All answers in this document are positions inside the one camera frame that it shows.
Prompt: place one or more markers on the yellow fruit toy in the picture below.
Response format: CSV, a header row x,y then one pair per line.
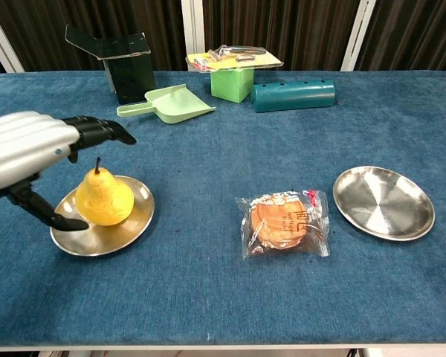
x,y
104,201

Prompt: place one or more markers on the green cube box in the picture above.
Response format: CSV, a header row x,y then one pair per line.
x,y
230,85

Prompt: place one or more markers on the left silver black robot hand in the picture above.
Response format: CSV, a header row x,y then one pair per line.
x,y
18,148

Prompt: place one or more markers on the bread pastry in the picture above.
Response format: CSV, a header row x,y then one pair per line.
x,y
282,223

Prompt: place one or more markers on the round stainless steel plate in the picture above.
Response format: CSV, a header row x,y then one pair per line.
x,y
383,202
134,230

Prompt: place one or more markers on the dark pleated curtain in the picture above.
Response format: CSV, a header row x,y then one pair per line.
x,y
301,33

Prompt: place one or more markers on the dark acrylic stand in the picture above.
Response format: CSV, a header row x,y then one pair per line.
x,y
130,82

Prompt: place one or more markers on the white frame post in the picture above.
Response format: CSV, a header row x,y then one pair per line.
x,y
3,41
357,37
192,33

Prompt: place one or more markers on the light green plastic dustpan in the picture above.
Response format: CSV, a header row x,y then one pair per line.
x,y
174,106

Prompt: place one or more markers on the razor blister pack yellow card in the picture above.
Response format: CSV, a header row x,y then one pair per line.
x,y
226,61

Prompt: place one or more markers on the blue table cloth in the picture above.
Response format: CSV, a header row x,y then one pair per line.
x,y
223,290

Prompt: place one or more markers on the teal holder with holes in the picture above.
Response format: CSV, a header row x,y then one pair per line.
x,y
293,97

